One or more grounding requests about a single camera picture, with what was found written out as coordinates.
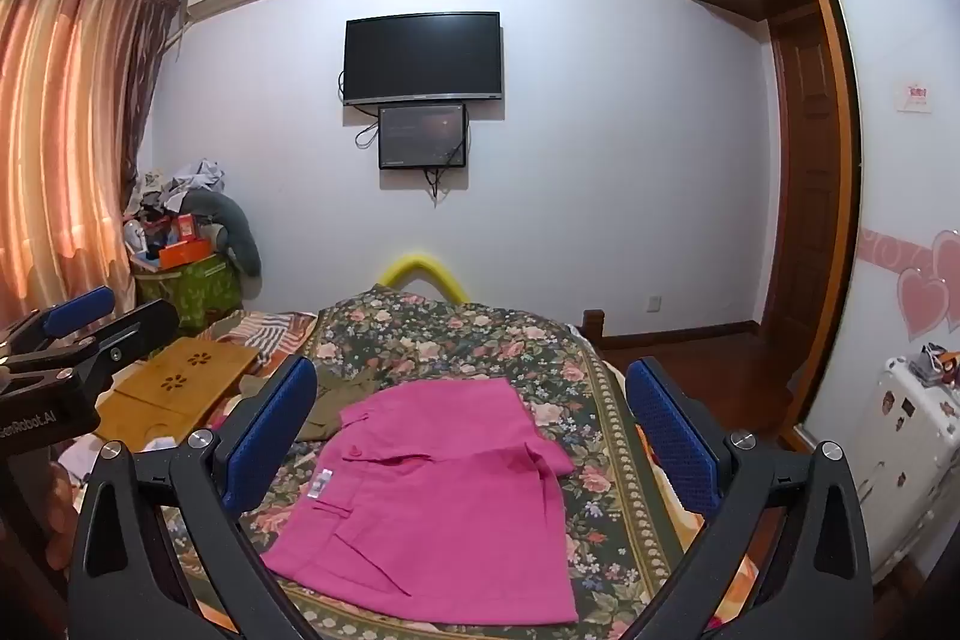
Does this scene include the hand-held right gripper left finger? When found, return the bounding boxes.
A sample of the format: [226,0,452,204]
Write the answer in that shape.
[69,355,331,640]

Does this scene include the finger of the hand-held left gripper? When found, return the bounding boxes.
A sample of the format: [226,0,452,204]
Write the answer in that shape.
[71,299,181,390]
[0,286,115,365]

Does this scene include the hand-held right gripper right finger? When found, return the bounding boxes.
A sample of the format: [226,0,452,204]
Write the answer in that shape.
[624,356,897,640]

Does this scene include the pink pants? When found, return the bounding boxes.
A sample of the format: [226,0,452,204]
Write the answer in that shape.
[259,377,578,626]

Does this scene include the olive green pants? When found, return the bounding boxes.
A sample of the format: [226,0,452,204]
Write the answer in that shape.
[296,362,398,442]

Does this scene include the wooden lap desk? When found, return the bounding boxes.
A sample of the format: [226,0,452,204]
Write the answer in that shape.
[94,336,260,446]

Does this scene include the green fabric storage box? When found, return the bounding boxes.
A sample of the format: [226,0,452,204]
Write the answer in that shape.
[133,257,245,333]

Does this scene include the orange box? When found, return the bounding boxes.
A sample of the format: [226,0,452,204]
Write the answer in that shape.
[157,239,215,270]

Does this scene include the red white striped cloth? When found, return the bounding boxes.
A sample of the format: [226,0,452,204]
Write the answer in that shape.
[225,314,308,363]

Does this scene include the grey plush pillow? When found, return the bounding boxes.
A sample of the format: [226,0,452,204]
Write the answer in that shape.
[184,190,263,277]

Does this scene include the pile of crumpled clothes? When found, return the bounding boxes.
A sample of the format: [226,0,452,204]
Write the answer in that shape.
[139,158,230,214]

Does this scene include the orange patterned curtain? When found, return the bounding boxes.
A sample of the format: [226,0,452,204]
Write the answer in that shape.
[0,0,185,330]

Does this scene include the dark floral blanket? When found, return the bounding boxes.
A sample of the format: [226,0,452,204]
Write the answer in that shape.
[161,284,721,640]

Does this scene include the yellow foam tube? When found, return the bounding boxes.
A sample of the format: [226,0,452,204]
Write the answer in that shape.
[381,250,470,304]

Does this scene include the grey and orange pouch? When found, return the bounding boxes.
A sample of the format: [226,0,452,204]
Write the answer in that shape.
[910,342,960,390]

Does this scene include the brown wooden door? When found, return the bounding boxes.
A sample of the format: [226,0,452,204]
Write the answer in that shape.
[761,10,845,341]

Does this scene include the small red white sticker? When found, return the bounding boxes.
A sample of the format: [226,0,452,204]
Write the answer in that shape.
[896,81,935,114]

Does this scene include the small black wall monitor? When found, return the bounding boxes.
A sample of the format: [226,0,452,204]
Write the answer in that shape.
[377,104,468,171]

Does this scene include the black wall television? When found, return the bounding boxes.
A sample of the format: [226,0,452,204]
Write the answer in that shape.
[343,11,502,107]

